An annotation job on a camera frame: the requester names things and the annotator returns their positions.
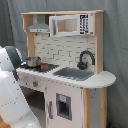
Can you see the grey toy sink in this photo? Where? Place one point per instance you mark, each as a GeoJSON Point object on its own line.
{"type": "Point", "coordinates": [74, 74]}

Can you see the black toy stovetop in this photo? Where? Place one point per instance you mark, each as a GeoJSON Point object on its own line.
{"type": "Point", "coordinates": [43, 67]}

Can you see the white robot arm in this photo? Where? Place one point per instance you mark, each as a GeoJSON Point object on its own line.
{"type": "Point", "coordinates": [14, 108]}

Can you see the wooden toy kitchen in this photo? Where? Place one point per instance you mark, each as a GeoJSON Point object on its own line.
{"type": "Point", "coordinates": [65, 52]}

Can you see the grey range hood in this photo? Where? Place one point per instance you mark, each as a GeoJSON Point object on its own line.
{"type": "Point", "coordinates": [40, 24]}

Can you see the white cabinet door with dispenser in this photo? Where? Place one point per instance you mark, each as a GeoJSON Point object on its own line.
{"type": "Point", "coordinates": [64, 106]}

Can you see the white microwave door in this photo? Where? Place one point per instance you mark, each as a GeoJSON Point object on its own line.
{"type": "Point", "coordinates": [69, 25]}

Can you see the black toy faucet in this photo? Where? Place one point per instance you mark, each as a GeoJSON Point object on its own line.
{"type": "Point", "coordinates": [83, 63]}

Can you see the small metal pot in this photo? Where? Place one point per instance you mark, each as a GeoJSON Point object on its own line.
{"type": "Point", "coordinates": [33, 61]}

